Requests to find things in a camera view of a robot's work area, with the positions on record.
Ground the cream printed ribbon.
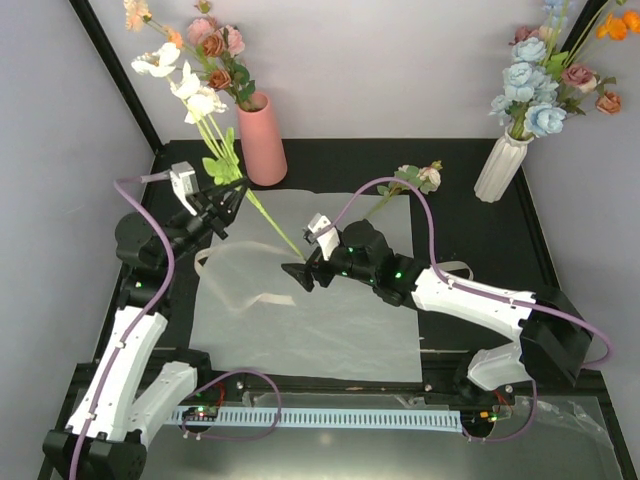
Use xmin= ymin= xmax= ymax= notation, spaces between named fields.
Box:
xmin=192 ymin=240 xmax=476 ymax=314

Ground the black aluminium rail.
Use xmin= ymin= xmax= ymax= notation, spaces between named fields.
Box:
xmin=197 ymin=372 xmax=476 ymax=396

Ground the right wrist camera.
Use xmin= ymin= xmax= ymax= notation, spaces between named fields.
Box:
xmin=303 ymin=213 xmax=340 ymax=261

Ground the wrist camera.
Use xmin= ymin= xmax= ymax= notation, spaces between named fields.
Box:
xmin=169 ymin=161 xmax=199 ymax=216
xmin=303 ymin=213 xmax=340 ymax=261

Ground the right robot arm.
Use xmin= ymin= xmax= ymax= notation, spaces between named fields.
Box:
xmin=281 ymin=215 xmax=593 ymax=403

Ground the left black frame post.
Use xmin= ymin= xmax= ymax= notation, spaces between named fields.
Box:
xmin=68 ymin=0 xmax=163 ymax=154

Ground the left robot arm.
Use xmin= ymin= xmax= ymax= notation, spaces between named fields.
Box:
xmin=43 ymin=172 xmax=248 ymax=479

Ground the cream rosebud flower stem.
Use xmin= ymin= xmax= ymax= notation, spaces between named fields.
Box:
xmin=364 ymin=160 xmax=443 ymax=219

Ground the blue and pink flower arrangement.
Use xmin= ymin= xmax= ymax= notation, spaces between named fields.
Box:
xmin=489 ymin=1 xmax=639 ymax=142

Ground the pink peony flower stem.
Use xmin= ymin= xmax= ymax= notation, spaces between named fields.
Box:
xmin=187 ymin=0 xmax=245 ymax=56

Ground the rust orange rose stem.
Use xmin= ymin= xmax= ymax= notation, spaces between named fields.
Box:
xmin=196 ymin=25 xmax=260 ymax=112

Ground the left circuit board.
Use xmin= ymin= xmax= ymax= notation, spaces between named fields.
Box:
xmin=181 ymin=406 xmax=218 ymax=424

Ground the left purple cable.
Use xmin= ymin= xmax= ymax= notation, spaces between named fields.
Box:
xmin=67 ymin=172 xmax=282 ymax=480

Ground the right black frame post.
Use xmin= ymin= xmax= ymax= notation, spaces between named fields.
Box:
xmin=560 ymin=0 xmax=609 ymax=52

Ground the pink cylindrical vase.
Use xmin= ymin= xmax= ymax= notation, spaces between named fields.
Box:
xmin=237 ymin=92 xmax=288 ymax=186

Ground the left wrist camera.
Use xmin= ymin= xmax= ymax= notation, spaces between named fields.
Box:
xmin=169 ymin=161 xmax=199 ymax=216

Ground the circuit board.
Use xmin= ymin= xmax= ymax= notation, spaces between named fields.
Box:
xmin=181 ymin=406 xmax=218 ymax=424
xmin=460 ymin=410 xmax=513 ymax=425

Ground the white slotted cable duct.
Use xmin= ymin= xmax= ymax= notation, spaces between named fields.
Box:
xmin=165 ymin=406 xmax=462 ymax=433

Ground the orange poppy flower stem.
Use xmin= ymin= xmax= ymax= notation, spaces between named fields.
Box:
xmin=122 ymin=0 xmax=184 ymax=49

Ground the right circuit board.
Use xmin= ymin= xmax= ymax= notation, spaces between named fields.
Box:
xmin=460 ymin=410 xmax=513 ymax=425

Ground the purple cable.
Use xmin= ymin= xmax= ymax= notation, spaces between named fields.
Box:
xmin=67 ymin=172 xmax=282 ymax=480
xmin=327 ymin=176 xmax=614 ymax=445

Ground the white flower bouquet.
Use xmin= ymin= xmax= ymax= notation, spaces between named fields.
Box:
xmin=190 ymin=190 xmax=421 ymax=382

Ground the white ribbed vase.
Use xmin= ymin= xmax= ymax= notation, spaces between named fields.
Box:
xmin=474 ymin=127 xmax=534 ymax=203

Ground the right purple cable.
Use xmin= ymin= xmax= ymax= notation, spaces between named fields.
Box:
xmin=327 ymin=176 xmax=614 ymax=445

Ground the black frame post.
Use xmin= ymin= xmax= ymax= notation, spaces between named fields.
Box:
xmin=560 ymin=0 xmax=609 ymax=52
xmin=68 ymin=0 xmax=163 ymax=154

